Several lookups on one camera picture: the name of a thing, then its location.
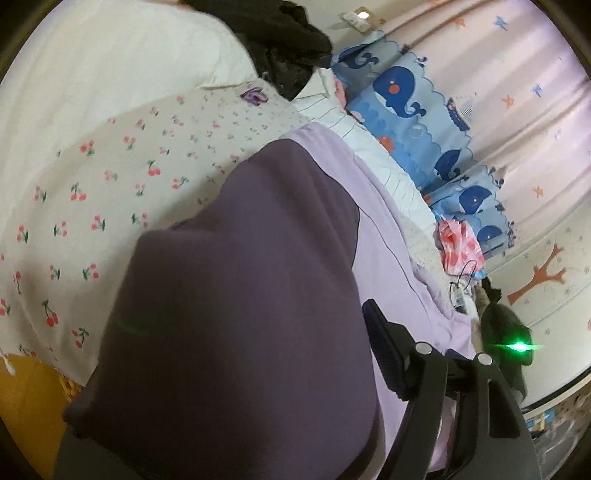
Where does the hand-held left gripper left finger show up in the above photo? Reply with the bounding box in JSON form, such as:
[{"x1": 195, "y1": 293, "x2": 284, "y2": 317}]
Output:
[{"x1": 54, "y1": 422, "x2": 137, "y2": 480}]

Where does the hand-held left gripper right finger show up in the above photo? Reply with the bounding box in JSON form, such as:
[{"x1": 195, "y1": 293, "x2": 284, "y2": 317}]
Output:
[{"x1": 362, "y1": 299, "x2": 542, "y2": 480}]

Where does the purple two-tone garment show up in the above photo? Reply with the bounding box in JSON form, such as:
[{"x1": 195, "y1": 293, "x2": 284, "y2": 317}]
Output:
[{"x1": 62, "y1": 122, "x2": 478, "y2": 480}]

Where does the pink checked cloth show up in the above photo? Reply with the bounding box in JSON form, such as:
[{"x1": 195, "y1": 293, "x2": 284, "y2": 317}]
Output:
[{"x1": 436, "y1": 218, "x2": 486, "y2": 278}]

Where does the white striped blanket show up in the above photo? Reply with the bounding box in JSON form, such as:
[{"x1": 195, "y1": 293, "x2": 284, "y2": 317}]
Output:
[{"x1": 293, "y1": 69, "x2": 437, "y2": 232}]

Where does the whale print curtain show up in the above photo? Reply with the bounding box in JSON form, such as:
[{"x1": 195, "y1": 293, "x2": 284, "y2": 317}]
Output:
[{"x1": 330, "y1": 0, "x2": 591, "y2": 259}]

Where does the cherry print bed sheet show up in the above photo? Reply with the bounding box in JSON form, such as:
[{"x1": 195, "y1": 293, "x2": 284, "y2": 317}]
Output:
[{"x1": 0, "y1": 78, "x2": 446, "y2": 386}]

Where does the black jacket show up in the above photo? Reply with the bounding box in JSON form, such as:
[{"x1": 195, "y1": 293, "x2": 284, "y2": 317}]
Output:
[{"x1": 180, "y1": 0, "x2": 334, "y2": 100}]

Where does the white quilt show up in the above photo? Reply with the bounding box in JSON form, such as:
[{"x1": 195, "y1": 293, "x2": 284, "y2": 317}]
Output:
[{"x1": 0, "y1": 0, "x2": 259, "y2": 153}]

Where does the tree wall sticker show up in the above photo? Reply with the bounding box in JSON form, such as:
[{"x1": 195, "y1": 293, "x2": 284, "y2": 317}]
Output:
[{"x1": 507, "y1": 244, "x2": 566, "y2": 306}]

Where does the black cable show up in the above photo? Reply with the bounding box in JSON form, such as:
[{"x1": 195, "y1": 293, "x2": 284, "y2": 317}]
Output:
[{"x1": 449, "y1": 261, "x2": 478, "y2": 301}]

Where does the yellow wooden bed frame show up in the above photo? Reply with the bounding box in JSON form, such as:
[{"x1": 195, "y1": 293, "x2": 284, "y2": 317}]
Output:
[{"x1": 0, "y1": 353, "x2": 77, "y2": 467}]

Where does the white wall socket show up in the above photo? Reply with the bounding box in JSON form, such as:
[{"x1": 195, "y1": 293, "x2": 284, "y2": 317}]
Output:
[{"x1": 339, "y1": 7, "x2": 384, "y2": 33}]

